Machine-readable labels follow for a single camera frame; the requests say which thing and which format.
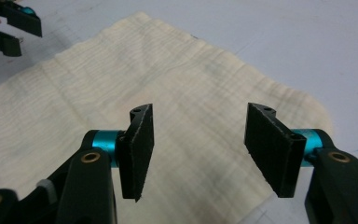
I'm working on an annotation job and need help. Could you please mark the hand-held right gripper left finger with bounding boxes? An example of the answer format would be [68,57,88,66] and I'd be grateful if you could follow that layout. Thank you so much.
[91,103,155,203]

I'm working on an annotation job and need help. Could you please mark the white foam mat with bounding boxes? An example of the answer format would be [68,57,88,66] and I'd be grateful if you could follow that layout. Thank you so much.
[0,0,358,224]

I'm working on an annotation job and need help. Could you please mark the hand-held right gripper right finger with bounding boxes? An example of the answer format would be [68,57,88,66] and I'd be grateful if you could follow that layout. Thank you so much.
[243,102,324,199]

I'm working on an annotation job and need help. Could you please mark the cream towel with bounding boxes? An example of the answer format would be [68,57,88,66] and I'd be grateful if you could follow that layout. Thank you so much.
[0,10,334,224]

